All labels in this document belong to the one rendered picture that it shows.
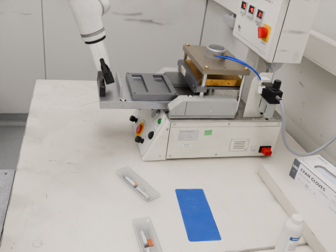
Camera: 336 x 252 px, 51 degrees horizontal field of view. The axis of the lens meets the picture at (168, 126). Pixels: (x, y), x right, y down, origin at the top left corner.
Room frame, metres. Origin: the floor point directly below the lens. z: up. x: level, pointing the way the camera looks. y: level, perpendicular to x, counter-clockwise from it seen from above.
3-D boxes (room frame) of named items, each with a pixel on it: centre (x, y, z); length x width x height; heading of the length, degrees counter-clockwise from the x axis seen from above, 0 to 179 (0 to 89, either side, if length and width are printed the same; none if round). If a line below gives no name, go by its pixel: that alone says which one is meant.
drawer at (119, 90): (1.24, 0.13, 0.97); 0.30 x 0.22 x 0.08; 107
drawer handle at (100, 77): (1.20, 0.26, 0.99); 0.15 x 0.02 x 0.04; 17
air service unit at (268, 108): (1.14, -0.33, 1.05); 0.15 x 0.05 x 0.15; 17
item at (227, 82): (1.31, -0.14, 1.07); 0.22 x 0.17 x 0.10; 17
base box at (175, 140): (1.30, -0.14, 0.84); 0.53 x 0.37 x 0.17; 107
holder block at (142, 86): (1.25, 0.09, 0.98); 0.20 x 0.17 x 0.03; 17
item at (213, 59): (1.31, -0.18, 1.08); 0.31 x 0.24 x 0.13; 17
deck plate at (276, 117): (1.33, -0.17, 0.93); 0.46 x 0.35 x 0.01; 107
